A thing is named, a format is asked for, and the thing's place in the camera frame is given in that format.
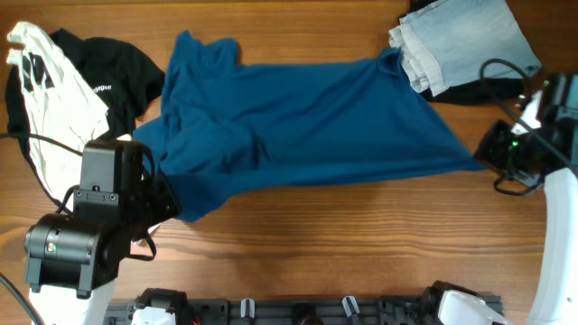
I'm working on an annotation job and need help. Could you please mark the blue polo shirt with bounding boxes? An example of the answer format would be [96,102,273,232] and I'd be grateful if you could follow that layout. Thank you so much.
[133,32,480,222]

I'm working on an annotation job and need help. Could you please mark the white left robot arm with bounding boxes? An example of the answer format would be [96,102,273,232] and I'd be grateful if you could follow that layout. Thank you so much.
[24,140,181,324]

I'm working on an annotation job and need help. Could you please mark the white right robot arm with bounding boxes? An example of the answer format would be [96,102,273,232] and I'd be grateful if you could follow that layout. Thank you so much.
[475,73,577,324]

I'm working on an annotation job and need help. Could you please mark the black folded garment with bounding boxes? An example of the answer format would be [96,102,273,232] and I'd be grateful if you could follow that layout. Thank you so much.
[396,0,527,107]

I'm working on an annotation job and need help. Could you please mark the black t-shirt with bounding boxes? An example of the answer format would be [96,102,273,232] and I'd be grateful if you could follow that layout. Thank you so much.
[5,27,166,213]

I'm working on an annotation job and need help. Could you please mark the light blue folded jeans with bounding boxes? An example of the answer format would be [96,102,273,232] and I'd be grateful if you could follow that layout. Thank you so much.
[388,0,543,98]

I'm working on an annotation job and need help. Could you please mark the white t-shirt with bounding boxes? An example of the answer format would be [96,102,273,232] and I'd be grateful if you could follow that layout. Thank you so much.
[5,20,162,247]

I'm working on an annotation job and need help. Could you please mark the black aluminium rail frame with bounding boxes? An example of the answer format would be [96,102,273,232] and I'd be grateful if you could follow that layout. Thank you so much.
[103,288,505,325]

